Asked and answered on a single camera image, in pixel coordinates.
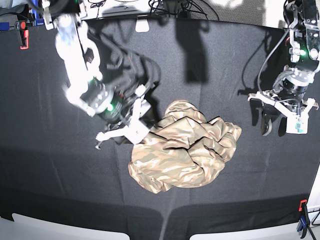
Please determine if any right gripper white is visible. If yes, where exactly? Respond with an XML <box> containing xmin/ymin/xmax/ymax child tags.
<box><xmin>95</xmin><ymin>84</ymin><xmax>151</xmax><ymax>150</ymax></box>

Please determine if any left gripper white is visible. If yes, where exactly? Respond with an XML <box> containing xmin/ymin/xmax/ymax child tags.
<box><xmin>247</xmin><ymin>90</ymin><xmax>319</xmax><ymax>137</ymax></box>

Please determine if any camouflage t-shirt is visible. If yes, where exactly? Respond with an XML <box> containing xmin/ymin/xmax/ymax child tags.
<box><xmin>128</xmin><ymin>100</ymin><xmax>242</xmax><ymax>194</ymax></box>

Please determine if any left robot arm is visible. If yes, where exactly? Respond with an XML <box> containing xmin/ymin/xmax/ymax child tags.
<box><xmin>247</xmin><ymin>0</ymin><xmax>320</xmax><ymax>136</ymax></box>

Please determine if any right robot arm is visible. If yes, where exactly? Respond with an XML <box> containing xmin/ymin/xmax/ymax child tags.
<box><xmin>40</xmin><ymin>0</ymin><xmax>154</xmax><ymax>149</ymax></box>

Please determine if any black table cloth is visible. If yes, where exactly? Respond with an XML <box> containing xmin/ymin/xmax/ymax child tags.
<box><xmin>0</xmin><ymin>18</ymin><xmax>320</xmax><ymax>240</ymax></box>

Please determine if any orange blue clamp right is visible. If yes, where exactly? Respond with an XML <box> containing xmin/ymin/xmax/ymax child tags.
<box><xmin>297</xmin><ymin>199</ymin><xmax>310</xmax><ymax>239</ymax></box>

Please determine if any red black clamp left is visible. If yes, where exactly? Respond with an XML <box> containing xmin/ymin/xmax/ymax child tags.
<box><xmin>14</xmin><ymin>20</ymin><xmax>29</xmax><ymax>50</ymax></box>

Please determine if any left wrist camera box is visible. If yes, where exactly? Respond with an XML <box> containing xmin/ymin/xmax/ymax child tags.
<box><xmin>286</xmin><ymin>115</ymin><xmax>309</xmax><ymax>135</ymax></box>

